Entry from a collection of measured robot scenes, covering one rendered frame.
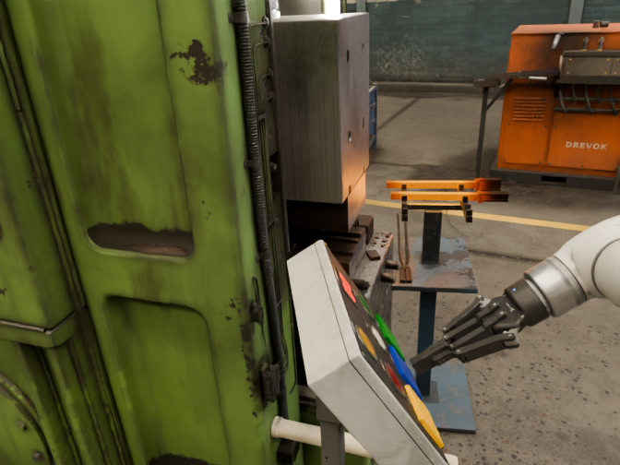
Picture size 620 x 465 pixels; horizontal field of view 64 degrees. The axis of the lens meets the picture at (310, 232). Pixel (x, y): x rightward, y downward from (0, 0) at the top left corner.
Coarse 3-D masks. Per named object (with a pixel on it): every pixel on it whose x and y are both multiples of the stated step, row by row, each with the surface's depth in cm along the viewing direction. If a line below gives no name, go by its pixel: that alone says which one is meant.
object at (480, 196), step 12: (396, 192) 182; (408, 192) 181; (420, 192) 181; (432, 192) 180; (444, 192) 180; (456, 192) 179; (468, 192) 178; (480, 192) 176; (492, 192) 176; (504, 192) 176
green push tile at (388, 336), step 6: (378, 318) 96; (378, 324) 95; (384, 324) 97; (384, 330) 93; (384, 336) 92; (390, 336) 95; (390, 342) 92; (396, 342) 97; (396, 348) 93; (402, 354) 95
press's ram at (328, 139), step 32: (288, 32) 104; (320, 32) 102; (352, 32) 112; (288, 64) 107; (320, 64) 105; (352, 64) 114; (288, 96) 110; (320, 96) 108; (352, 96) 117; (288, 128) 113; (320, 128) 111; (352, 128) 120; (288, 160) 116; (320, 160) 114; (352, 160) 123; (288, 192) 120; (320, 192) 117
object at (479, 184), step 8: (392, 184) 191; (400, 184) 191; (408, 184) 190; (416, 184) 190; (424, 184) 189; (432, 184) 189; (440, 184) 189; (448, 184) 188; (456, 184) 188; (464, 184) 187; (472, 184) 187; (480, 184) 187; (488, 184) 187; (496, 184) 186
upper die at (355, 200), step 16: (352, 192) 126; (288, 208) 128; (304, 208) 126; (320, 208) 125; (336, 208) 123; (352, 208) 127; (288, 224) 130; (304, 224) 128; (320, 224) 127; (336, 224) 125
